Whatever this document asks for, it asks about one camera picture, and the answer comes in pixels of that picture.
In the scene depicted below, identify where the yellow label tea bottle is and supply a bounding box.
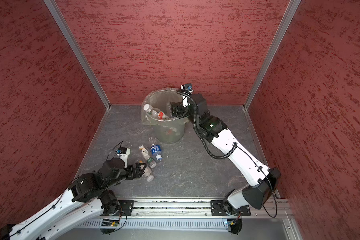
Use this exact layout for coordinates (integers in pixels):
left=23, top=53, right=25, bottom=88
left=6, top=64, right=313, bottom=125
left=139, top=161, right=155, bottom=182

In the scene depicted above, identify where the crane label clear bottle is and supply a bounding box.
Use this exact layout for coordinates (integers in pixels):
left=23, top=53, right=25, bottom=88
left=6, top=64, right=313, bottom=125
left=139, top=145, right=157, bottom=169

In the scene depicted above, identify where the green band square bottle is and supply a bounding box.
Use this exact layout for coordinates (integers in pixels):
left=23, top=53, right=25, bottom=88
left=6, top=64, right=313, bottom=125
left=143, top=104, right=170, bottom=121

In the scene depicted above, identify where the blue label bottle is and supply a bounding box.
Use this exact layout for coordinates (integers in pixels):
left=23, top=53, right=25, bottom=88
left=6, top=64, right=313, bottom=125
left=150, top=139, right=163, bottom=162

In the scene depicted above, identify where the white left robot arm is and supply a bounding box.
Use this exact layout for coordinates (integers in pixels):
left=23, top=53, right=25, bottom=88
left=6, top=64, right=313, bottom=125
left=0, top=158, right=147, bottom=240

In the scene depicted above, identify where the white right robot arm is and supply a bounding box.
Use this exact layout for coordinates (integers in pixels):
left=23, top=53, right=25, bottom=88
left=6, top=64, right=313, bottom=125
left=171, top=90, right=281, bottom=215

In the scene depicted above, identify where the clear plastic bin liner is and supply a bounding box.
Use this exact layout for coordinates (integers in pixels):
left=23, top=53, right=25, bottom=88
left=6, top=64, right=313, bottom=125
left=142, top=88, right=189, bottom=132

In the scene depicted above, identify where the grey mesh waste bin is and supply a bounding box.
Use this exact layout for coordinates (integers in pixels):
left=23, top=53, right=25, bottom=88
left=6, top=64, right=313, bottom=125
left=141, top=88, right=189, bottom=144

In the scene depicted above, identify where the black corrugated cable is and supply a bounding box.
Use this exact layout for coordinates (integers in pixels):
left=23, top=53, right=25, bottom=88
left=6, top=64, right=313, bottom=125
left=175, top=89, right=238, bottom=160

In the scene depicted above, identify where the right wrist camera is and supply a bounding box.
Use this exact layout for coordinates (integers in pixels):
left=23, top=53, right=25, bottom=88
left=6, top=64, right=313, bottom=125
left=181, top=83, right=194, bottom=92

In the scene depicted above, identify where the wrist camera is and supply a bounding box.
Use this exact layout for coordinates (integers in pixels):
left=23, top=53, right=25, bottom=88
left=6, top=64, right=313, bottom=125
left=116, top=147, right=131, bottom=168
left=181, top=83, right=194, bottom=92

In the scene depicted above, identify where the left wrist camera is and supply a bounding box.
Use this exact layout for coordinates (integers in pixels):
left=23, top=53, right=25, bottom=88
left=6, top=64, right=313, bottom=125
left=116, top=147, right=131, bottom=168

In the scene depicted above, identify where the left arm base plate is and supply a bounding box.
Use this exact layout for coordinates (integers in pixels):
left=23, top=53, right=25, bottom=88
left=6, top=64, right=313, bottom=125
left=115, top=200, right=135, bottom=216

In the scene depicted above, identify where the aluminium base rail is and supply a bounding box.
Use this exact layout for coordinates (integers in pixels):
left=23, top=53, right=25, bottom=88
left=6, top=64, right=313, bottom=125
left=119, top=197, right=295, bottom=219

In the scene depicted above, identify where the white perforated cable duct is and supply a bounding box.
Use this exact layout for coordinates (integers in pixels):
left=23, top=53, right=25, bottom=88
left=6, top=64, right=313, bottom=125
left=77, top=219, right=230, bottom=232

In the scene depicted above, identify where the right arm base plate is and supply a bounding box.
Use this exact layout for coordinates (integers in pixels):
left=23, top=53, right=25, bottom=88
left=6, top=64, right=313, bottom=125
left=210, top=200, right=251, bottom=217

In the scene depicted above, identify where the right aluminium corner post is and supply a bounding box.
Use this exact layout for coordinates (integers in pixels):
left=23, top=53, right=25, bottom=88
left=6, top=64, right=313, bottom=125
left=244, top=0, right=301, bottom=112

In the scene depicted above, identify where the aluminium corner post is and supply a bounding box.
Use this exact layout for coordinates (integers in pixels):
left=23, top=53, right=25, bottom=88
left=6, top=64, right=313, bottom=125
left=244, top=0, right=301, bottom=112
left=44, top=0, right=112, bottom=111

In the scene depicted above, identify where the left aluminium corner post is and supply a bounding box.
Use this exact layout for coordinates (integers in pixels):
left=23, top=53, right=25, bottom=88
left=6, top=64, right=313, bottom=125
left=44, top=0, right=112, bottom=111

